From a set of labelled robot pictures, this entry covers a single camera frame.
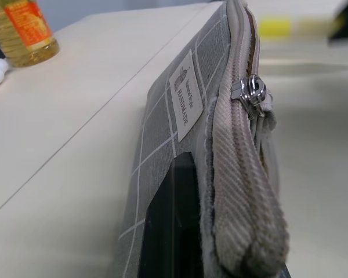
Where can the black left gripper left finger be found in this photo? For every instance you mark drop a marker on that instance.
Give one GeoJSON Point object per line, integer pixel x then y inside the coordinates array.
{"type": "Point", "coordinates": [174, 220]}

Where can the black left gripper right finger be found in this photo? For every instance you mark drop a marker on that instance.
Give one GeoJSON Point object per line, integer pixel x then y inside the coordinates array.
{"type": "Point", "coordinates": [286, 272]}

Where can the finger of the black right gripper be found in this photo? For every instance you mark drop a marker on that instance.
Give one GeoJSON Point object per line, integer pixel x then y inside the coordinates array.
{"type": "Point", "coordinates": [346, 24]}

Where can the yellow highlighter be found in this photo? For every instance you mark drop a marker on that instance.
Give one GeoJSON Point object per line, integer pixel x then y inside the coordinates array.
{"type": "Point", "coordinates": [281, 27]}

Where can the grey grid fabric pouch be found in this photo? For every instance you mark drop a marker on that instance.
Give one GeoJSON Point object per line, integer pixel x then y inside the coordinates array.
{"type": "Point", "coordinates": [159, 116]}

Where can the yellow cooking oil bottle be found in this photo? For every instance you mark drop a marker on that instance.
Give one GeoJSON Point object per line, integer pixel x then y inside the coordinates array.
{"type": "Point", "coordinates": [23, 32]}

